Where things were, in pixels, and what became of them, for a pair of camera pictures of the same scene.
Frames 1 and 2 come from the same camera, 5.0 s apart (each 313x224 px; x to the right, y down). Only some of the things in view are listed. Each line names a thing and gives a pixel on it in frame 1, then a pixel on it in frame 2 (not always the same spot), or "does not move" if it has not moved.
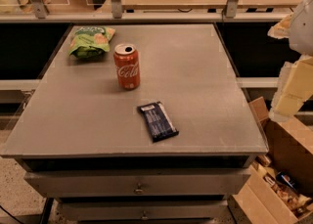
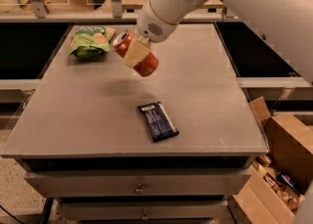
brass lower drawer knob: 144,215 does not move
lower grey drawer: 157,210 does not move
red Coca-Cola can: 127,66 -> 147,66
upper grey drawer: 163,183 does not move
